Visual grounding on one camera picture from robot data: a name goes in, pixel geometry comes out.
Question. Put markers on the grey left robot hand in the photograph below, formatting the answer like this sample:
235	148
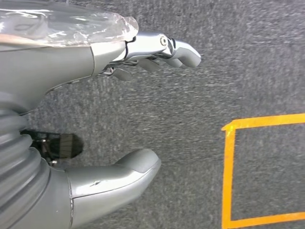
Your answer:
47	63

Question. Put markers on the black robot foot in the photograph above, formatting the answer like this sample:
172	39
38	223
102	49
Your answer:
62	147

